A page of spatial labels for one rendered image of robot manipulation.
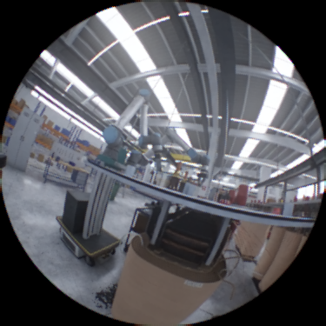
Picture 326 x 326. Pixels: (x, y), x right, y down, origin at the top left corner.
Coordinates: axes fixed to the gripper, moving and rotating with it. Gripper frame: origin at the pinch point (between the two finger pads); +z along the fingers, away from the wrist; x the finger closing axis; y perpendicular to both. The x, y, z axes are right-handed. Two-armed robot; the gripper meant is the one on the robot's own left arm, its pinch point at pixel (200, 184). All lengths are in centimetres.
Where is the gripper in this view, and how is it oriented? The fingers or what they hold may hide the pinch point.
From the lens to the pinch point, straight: 124.9
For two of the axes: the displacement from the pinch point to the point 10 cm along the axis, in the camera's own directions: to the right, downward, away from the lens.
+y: -7.6, -3.6, -5.4
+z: -3.1, 9.3, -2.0
